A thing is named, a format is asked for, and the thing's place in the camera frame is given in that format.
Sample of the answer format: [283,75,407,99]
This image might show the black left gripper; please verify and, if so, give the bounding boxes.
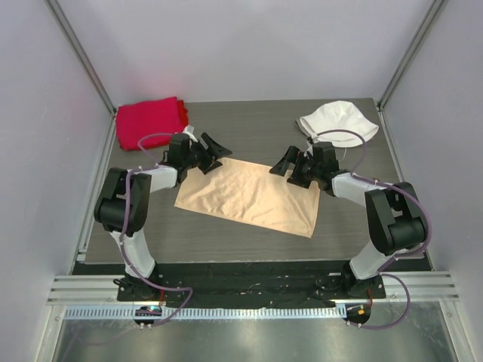
[183,134,232,175]

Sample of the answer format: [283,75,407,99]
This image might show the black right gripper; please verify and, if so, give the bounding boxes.
[270,146,322,189]

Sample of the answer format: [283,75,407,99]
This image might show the beige satin napkin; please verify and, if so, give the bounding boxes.
[174,158,320,238]

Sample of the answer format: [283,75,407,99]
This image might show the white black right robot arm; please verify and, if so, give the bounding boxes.
[269,142,429,298]

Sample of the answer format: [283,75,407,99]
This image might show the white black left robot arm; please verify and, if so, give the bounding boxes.
[94,130,232,301]

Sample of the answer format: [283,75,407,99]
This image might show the white bucket hat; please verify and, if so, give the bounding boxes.
[295,100,379,160]

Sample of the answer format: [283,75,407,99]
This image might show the red folded cloth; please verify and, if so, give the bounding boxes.
[115,97,189,151]

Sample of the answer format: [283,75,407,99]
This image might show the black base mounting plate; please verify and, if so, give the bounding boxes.
[71,259,389,308]

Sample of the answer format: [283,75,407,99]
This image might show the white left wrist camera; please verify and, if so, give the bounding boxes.
[183,125,198,143]

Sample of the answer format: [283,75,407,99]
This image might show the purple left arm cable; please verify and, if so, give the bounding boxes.
[112,131,194,333]

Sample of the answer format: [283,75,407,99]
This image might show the white slotted cable duct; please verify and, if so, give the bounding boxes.
[64,305,346,321]

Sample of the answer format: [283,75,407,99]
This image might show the aluminium frame rail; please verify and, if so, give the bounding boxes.
[46,271,461,305]

